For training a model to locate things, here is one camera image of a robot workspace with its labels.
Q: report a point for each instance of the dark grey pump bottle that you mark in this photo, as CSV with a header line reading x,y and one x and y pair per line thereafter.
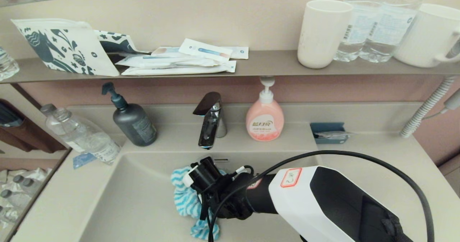
x,y
136,125

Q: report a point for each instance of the black rounded object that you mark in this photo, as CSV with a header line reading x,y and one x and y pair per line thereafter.
x,y
9,116

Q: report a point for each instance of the chrome sink faucet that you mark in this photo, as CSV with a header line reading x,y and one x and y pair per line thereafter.
x,y
211,125

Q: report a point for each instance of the white sachet pinkish print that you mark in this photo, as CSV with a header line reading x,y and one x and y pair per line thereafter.
x,y
163,51

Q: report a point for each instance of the blue soap tray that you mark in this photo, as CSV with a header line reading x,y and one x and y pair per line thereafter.
x,y
325,128

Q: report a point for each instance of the white ribbed mug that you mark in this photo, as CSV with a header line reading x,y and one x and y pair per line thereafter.
x,y
426,37

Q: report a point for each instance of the brown wooden furniture piece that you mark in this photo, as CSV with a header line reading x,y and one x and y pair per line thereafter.
x,y
36,139

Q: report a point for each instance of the large white blue patterned pouch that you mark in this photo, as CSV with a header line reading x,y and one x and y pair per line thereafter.
x,y
79,53

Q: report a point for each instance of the grey wall shelf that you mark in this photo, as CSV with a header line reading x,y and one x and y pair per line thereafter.
x,y
273,63

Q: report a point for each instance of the plastic wrapped bottle pack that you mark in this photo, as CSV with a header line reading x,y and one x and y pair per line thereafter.
x,y
21,195

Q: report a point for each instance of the clear plastic water bottle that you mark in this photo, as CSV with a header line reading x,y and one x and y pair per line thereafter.
x,y
390,30
356,30
91,139
7,66
47,109

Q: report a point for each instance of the blue patterned card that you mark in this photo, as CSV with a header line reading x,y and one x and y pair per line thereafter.
x,y
84,160

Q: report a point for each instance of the small plain white sachet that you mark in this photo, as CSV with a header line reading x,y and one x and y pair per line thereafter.
x,y
240,52

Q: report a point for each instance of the pink soap pump bottle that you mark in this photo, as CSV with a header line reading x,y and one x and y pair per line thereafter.
x,y
265,121

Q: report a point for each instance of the small white blue patterned pouch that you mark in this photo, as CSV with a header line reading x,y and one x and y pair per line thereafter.
x,y
116,41

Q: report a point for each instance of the long white plastic packet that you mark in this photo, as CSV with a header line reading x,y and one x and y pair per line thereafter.
x,y
161,61
179,70

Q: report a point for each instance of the white plastic tumbler cup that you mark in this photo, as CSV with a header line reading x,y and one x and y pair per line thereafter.
x,y
321,37

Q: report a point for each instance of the white sachet blue orange print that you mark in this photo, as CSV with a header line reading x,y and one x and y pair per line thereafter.
x,y
205,50

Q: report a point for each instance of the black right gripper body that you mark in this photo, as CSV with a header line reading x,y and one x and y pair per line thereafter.
x,y
204,173

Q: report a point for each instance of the beige sink basin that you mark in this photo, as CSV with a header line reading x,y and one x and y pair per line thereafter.
x,y
136,199

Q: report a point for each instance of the turquoise white striped cloth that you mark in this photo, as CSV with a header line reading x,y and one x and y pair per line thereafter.
x,y
185,199

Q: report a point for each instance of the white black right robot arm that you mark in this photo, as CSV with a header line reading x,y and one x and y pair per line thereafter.
x,y
323,206

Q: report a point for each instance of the clear wrapped small packet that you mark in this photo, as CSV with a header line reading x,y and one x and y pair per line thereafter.
x,y
334,135

